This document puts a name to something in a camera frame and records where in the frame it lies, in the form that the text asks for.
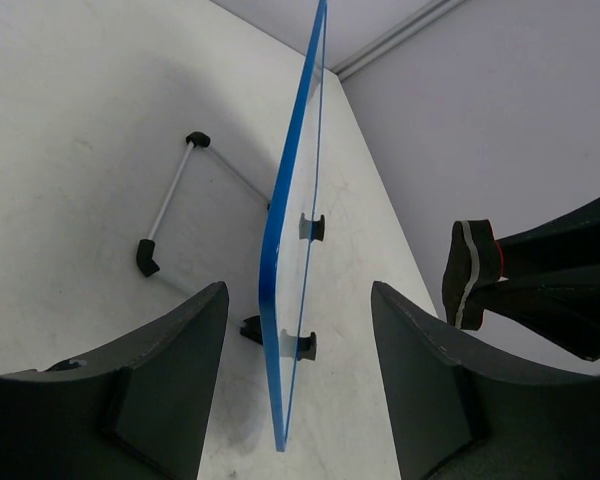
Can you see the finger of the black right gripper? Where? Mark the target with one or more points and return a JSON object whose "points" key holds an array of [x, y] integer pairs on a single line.
{"points": [[569, 241], [567, 317]]}

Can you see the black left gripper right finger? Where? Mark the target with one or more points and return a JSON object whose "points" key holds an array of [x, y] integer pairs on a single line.
{"points": [[460, 408]]}

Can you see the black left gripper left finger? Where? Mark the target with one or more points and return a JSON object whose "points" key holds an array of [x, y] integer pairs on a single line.
{"points": [[134, 408]]}

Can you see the blue framed whiteboard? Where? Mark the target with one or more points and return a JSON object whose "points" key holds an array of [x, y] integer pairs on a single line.
{"points": [[285, 258]]}

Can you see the black whiteboard foot clip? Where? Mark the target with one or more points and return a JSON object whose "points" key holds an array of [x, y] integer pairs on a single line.
{"points": [[312, 230], [298, 348]]}

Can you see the metal whiteboard stand frame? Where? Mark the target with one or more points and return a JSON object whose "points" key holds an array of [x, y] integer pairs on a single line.
{"points": [[209, 228]]}

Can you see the right aluminium frame post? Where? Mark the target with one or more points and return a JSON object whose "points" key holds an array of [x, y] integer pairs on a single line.
{"points": [[418, 21]]}

